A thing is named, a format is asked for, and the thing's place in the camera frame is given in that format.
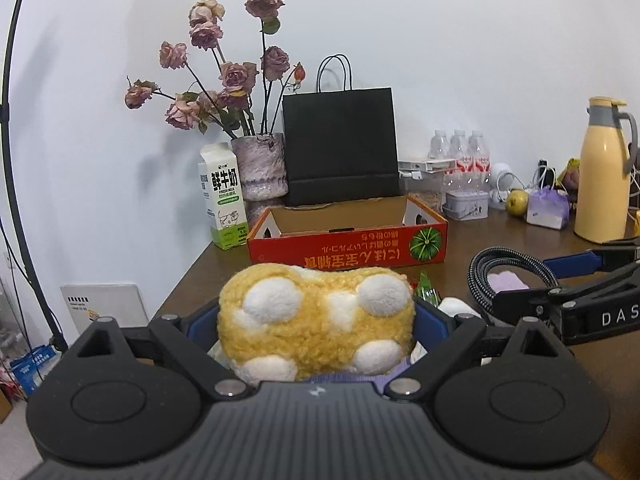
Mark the red cardboard box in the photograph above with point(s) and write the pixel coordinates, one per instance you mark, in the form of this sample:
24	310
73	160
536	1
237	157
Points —
340	251

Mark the black charger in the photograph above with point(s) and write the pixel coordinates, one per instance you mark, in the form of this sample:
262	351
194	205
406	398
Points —
547	175

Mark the white crumpled tissue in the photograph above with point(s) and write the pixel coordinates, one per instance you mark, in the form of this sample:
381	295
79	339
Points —
457	306

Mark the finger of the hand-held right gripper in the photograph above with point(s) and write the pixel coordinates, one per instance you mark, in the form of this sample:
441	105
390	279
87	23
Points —
525	302
570	264

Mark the white green milk carton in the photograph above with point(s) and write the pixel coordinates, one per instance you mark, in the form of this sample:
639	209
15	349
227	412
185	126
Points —
225	195

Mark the purple fuzzy cloth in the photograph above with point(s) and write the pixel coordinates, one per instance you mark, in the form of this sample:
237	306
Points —
507	281

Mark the yellow thermos jug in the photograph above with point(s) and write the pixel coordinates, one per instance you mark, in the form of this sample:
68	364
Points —
600	180

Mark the green apple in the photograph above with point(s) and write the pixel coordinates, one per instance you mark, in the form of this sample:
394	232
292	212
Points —
516	203

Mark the yellow spotted plush toy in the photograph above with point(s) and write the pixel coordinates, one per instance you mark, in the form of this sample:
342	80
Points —
320	332

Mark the purple wrapped packet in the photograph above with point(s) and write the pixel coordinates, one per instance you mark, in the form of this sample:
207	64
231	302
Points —
547	210

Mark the white round device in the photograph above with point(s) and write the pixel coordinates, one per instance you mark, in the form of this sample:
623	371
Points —
507	175

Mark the bunch of dried roses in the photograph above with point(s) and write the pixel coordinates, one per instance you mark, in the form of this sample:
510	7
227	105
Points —
233	75

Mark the white flat carton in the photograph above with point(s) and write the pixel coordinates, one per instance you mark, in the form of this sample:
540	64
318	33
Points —
425	165

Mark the green candy wrapper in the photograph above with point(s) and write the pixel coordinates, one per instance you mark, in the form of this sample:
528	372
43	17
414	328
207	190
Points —
426	290

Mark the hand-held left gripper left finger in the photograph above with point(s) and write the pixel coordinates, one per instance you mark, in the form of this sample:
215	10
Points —
199	331

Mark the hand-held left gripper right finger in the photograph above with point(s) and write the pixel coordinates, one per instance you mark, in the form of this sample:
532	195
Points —
430	326

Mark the blue packet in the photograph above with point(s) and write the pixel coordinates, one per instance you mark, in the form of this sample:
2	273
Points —
35	370

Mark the black paper bag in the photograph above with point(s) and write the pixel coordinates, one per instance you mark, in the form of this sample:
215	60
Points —
340	145

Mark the clear plastic food container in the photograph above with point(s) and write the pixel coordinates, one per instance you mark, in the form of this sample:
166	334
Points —
425	192

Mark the black light stand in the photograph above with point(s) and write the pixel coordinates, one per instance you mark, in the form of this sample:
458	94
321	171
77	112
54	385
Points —
6	85

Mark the purple marbled vase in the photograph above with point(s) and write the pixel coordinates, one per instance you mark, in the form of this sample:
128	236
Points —
260	170

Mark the grey tin box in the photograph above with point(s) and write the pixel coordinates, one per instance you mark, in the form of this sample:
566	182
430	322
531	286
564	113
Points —
467	206

